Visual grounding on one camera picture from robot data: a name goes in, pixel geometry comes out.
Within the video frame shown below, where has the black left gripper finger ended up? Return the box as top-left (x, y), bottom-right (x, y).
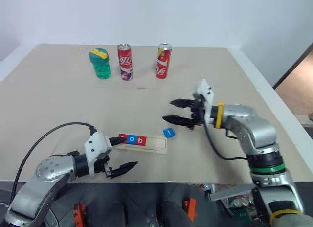
top-left (109, 160), bottom-right (139, 180)
top-left (108, 136), bottom-right (128, 147)

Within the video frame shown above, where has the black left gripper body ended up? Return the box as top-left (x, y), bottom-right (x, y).
top-left (93, 155), bottom-right (111, 179)

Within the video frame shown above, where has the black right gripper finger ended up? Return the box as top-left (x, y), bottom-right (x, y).
top-left (169, 98), bottom-right (195, 110)
top-left (162, 114), bottom-right (196, 129)

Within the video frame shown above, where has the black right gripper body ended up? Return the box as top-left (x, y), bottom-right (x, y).
top-left (189, 94), bottom-right (209, 131)

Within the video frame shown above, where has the blue letter block t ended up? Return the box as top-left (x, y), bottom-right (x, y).
top-left (162, 128), bottom-right (177, 139)

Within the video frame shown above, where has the wooden letter tray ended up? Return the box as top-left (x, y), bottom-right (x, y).
top-left (113, 133), bottom-right (169, 155)

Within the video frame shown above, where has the red can with yellow top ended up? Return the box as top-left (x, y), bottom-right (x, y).
top-left (155, 42), bottom-right (173, 80)

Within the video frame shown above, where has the orange plastic part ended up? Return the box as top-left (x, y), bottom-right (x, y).
top-left (183, 198), bottom-right (198, 220)
top-left (72, 203), bottom-right (87, 226)

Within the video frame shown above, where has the red can with blue base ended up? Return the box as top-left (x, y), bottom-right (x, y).
top-left (117, 43), bottom-right (134, 82)

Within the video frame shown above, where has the green jar with yellow lid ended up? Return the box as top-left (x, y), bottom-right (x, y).
top-left (88, 48), bottom-right (112, 80)

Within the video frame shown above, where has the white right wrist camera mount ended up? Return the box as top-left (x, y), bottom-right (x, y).
top-left (194, 78), bottom-right (216, 125)

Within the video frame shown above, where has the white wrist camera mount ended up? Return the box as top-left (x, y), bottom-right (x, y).
top-left (194, 78), bottom-right (216, 125)
top-left (84, 132), bottom-right (112, 177)

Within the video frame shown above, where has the yellow wrist strap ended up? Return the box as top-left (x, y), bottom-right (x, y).
top-left (215, 102), bottom-right (224, 129)

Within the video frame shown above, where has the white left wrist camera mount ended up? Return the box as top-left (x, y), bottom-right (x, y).
top-left (84, 132), bottom-right (112, 177)

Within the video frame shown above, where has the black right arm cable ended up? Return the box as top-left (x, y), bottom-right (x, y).
top-left (203, 114), bottom-right (250, 162)

